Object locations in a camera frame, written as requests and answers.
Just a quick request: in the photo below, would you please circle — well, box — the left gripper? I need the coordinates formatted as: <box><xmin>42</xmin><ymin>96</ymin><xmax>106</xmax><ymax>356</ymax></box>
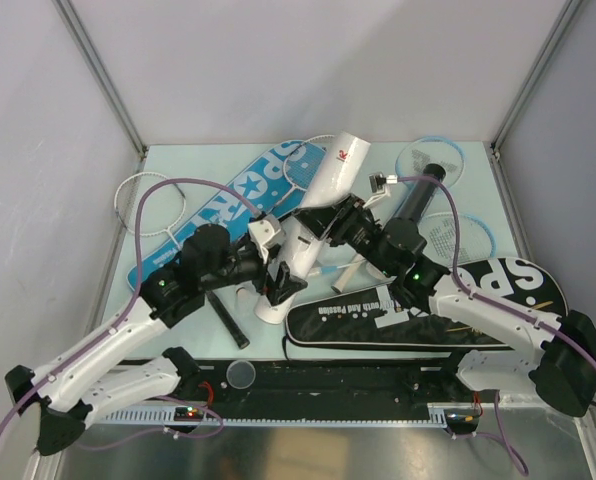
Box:
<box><xmin>201</xmin><ymin>243</ymin><xmax>306</xmax><ymax>304</ymax></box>

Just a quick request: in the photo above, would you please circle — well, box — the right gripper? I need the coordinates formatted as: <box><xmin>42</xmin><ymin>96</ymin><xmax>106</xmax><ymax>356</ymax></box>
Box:
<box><xmin>293</xmin><ymin>193</ymin><xmax>396</xmax><ymax>277</ymax></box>

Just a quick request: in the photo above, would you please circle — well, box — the white shuttlecock tube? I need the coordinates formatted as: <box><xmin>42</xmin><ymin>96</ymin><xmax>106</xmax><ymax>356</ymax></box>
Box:
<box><xmin>254</xmin><ymin>132</ymin><xmax>371</xmax><ymax>325</ymax></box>

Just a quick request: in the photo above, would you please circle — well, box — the plastic shuttlecock front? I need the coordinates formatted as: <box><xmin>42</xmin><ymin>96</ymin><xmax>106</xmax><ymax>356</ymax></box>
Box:
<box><xmin>234</xmin><ymin>286</ymin><xmax>258</xmax><ymax>314</ymax></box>

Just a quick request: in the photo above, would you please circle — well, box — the clear round tube cap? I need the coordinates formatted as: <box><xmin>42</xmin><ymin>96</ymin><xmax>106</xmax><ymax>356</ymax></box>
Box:
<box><xmin>226</xmin><ymin>360</ymin><xmax>257</xmax><ymax>390</ymax></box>

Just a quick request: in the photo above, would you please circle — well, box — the black shuttlecock tube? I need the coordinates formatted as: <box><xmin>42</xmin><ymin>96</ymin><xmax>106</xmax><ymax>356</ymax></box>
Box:
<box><xmin>394</xmin><ymin>163</ymin><xmax>446</xmax><ymax>223</ymax></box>

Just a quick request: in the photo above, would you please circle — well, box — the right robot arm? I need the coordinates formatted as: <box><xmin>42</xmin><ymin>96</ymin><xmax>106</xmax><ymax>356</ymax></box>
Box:
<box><xmin>287</xmin><ymin>196</ymin><xmax>596</xmax><ymax>417</ymax></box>

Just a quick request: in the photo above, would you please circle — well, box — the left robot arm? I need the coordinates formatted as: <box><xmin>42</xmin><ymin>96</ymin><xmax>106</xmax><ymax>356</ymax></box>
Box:
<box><xmin>5</xmin><ymin>219</ymin><xmax>314</xmax><ymax>456</ymax></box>

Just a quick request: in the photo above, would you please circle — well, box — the blue racket cover bag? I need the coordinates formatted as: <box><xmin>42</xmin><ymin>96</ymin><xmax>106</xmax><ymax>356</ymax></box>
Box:
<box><xmin>114</xmin><ymin>140</ymin><xmax>303</xmax><ymax>289</ymax></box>

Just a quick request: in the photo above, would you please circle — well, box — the white racket on blue bag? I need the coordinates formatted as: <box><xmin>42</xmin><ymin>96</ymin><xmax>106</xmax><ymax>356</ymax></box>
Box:
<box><xmin>254</xmin><ymin>132</ymin><xmax>364</xmax><ymax>220</ymax></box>

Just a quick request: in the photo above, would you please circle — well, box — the black racket cover bag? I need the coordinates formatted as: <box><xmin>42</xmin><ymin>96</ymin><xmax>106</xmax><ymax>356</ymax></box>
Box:
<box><xmin>285</xmin><ymin>257</ymin><xmax>569</xmax><ymax>352</ymax></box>

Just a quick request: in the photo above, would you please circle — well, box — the blue racket far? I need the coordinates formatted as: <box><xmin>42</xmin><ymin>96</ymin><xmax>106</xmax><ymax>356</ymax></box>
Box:
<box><xmin>330</xmin><ymin>136</ymin><xmax>465</xmax><ymax>294</ymax></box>

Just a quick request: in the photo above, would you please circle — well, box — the blue racket near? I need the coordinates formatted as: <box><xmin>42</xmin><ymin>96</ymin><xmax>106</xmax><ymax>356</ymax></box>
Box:
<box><xmin>307</xmin><ymin>212</ymin><xmax>494</xmax><ymax>281</ymax></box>

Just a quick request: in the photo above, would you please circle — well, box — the white racket black grip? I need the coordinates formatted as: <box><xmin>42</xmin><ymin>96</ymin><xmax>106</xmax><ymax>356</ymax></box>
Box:
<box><xmin>114</xmin><ymin>172</ymin><xmax>252</xmax><ymax>350</ymax></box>

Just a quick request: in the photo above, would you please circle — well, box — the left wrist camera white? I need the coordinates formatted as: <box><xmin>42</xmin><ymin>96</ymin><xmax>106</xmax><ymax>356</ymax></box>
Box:
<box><xmin>248</xmin><ymin>215</ymin><xmax>284</xmax><ymax>264</ymax></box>

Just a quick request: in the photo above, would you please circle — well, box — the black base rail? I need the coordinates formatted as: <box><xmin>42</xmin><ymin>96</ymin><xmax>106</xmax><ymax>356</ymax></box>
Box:
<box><xmin>127</xmin><ymin>349</ymin><xmax>484</xmax><ymax>426</ymax></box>

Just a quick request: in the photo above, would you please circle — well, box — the left aluminium frame post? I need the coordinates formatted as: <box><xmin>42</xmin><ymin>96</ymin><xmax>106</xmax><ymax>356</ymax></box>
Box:
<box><xmin>52</xmin><ymin>0</ymin><xmax>148</xmax><ymax>158</ymax></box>

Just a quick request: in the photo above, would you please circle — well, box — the aluminium frame post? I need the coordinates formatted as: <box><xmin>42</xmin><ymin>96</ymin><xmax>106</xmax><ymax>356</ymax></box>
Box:
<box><xmin>52</xmin><ymin>0</ymin><xmax>148</xmax><ymax>158</ymax></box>
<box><xmin>491</xmin><ymin>0</ymin><xmax>587</xmax><ymax>151</ymax></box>

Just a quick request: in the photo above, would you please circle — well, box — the right aluminium frame post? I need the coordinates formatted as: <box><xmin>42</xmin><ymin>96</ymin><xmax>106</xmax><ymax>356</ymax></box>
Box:
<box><xmin>491</xmin><ymin>0</ymin><xmax>587</xmax><ymax>151</ymax></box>

